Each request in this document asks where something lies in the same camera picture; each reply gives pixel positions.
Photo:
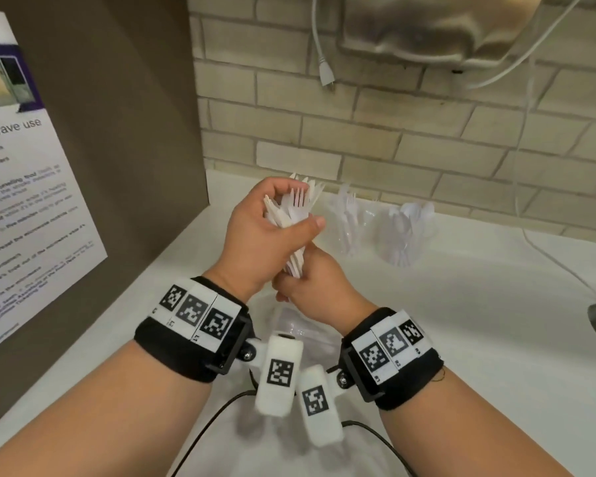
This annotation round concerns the black wristband with marker tags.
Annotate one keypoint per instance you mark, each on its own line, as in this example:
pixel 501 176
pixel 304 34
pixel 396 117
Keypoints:
pixel 412 382
pixel 179 352

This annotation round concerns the person's left hand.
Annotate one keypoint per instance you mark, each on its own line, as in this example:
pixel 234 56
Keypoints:
pixel 248 243

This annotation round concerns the white paper notice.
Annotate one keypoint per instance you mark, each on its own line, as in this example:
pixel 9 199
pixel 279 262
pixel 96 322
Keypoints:
pixel 30 218

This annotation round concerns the brown partition panel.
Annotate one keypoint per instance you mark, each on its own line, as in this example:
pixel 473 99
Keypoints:
pixel 144 119

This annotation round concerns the clear plastic bag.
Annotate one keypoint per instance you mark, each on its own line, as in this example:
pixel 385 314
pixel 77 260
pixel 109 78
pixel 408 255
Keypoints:
pixel 303 322

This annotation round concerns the steel wall dispenser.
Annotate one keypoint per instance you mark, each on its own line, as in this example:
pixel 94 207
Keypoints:
pixel 427 24

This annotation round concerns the clear plastic cup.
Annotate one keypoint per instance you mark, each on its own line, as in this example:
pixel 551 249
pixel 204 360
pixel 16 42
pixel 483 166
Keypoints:
pixel 365 228
pixel 385 243

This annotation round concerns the person's right forearm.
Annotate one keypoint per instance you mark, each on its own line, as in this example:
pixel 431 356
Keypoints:
pixel 477 432

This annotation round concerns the person's left forearm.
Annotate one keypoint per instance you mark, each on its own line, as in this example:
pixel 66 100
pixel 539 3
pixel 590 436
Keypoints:
pixel 89 417

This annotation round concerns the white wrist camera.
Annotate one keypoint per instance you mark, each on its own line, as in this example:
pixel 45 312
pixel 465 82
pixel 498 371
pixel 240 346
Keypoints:
pixel 278 397
pixel 323 427

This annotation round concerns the person's right hand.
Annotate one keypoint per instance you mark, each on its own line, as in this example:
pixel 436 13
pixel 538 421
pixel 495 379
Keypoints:
pixel 323 293

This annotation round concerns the bundle of mixed white cutlery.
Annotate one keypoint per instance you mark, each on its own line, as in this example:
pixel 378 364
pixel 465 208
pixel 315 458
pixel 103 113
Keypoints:
pixel 290 208

